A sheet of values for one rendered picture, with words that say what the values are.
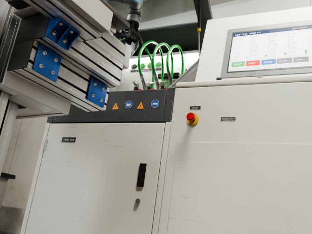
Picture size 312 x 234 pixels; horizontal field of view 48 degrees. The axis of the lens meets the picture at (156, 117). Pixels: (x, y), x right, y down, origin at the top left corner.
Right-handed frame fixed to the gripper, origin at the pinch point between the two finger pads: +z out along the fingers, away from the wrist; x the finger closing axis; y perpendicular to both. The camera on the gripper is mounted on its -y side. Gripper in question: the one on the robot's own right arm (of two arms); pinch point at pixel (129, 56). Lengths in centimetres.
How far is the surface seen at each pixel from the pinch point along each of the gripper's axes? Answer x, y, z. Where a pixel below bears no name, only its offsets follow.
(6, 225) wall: -254, -190, 106
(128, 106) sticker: 13.8, 15.5, 35.7
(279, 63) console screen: 78, -11, 5
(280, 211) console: 82, 16, 77
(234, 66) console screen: 56, -11, 5
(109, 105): 3.2, 15.4, 35.1
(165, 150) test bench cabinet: 35, 15, 57
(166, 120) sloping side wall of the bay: 34, 15, 43
